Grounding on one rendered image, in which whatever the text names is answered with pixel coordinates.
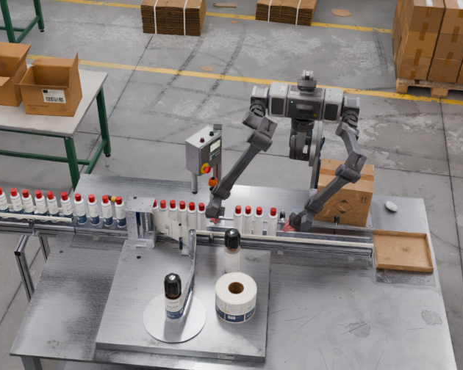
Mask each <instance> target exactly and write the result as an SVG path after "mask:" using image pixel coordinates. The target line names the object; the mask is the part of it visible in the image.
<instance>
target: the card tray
mask: <svg viewBox="0 0 463 370"><path fill-rule="evenodd" d="M373 246H374V253H375V260H376V268H377V269H395V270H404V271H414V272H433V270H434V265H433V261H432V256H431V249H430V245H429V240H428V234H427V233H418V232H407V231H389V230H379V229H374V231H373Z"/></svg>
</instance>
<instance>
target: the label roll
mask: <svg viewBox="0 0 463 370"><path fill-rule="evenodd" d="M255 308H256V283H255V282H254V280H253V279H252V278H251V277H250V276H248V275H246V274H244V273H241V272H230V273H228V274H225V275H223V276H222V277H220V278H219V279H218V281H217V283H216V285H215V310H216V313H217V314H218V315H219V317H220V318H221V319H222V320H224V321H226V322H230V323H241V322H245V321H247V320H249V319H250V318H251V317H252V316H253V315H254V312H255Z"/></svg>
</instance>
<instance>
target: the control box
mask: <svg viewBox="0 0 463 370"><path fill-rule="evenodd" d="M210 131H213V128H211V127H209V126H207V127H205V128H203V129H202V130H200V131H199V132H198V133H196V134H194V135H193V136H191V137H190V138H189V139H187V140H186V141H185V145H186V167H187V170H189V171H190V172H192V173H194V174H196V175H198V176H201V175H203V174H204V173H205V172H204V167H208V166H209V167H210V169H211V168H213V167H214V166H215V165H216V164H218V163H219V162H221V134H219V133H218V132H216V133H214V136H213V137H210V136H209V133H210ZM201 137H203V138H204V140H205V142H204V143H200V138H201ZM219 137H220V147H218V148H217V149H215V150H214V151H213V152H211V153H209V144H211V143H212V142H214V141H215V140H216V139H218V138H219ZM219 148H220V154H219V155H218V156H216V157H215V158H214V159H213V160H211V161H209V155H211V154H212V153H214V152H215V151H216V150H218V149H219Z"/></svg>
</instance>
